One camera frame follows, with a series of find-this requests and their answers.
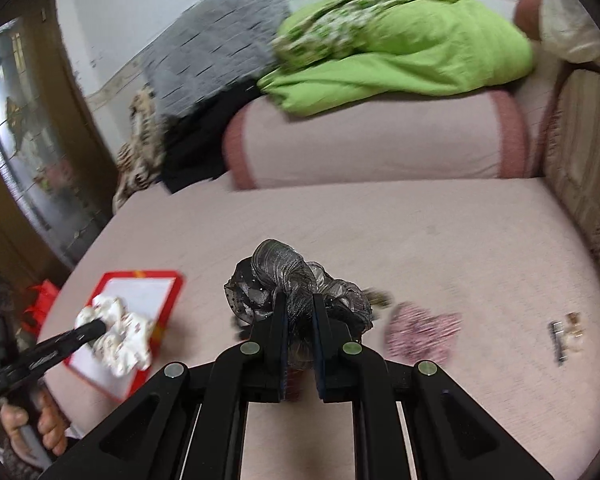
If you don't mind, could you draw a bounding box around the red tray with white base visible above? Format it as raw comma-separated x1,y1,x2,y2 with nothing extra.
65,270,183,401

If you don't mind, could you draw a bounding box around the red gift bag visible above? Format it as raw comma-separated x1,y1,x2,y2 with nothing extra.
22,280,59,337

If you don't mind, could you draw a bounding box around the clear crystal hair clip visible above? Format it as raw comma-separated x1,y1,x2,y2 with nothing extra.
564,312,584,354

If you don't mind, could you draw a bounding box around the pink bolster pillow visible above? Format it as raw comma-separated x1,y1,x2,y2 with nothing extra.
223,90,529,190

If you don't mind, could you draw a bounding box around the person's left hand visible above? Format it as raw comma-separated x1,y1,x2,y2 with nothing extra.
0,389,70,456

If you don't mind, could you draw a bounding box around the beige striped cushion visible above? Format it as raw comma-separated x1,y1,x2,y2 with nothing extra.
544,70,600,265

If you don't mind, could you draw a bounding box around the black hair clip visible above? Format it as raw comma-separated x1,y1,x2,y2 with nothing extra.
548,321,567,366

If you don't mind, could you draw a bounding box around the pink patterned scrunchie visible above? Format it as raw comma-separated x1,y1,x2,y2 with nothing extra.
385,302,462,365

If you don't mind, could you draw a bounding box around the white floral scrunchie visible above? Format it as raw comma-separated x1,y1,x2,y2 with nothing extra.
74,295,155,377

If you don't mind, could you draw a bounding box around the wooden glass door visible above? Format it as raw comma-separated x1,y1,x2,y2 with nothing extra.
0,0,117,287

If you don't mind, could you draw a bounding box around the pink quilted mattress cover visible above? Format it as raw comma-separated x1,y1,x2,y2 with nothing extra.
42,177,600,479

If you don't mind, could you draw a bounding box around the green blanket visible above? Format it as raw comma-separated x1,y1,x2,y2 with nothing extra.
258,0,534,117

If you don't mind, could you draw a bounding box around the leopard print cloth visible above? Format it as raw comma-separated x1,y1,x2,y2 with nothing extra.
112,84,164,214

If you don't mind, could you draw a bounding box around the grey quilted blanket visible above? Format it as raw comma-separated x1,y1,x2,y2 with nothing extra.
143,0,289,117

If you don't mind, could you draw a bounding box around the grey organza scrunchie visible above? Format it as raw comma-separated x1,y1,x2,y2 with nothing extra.
224,240,373,370

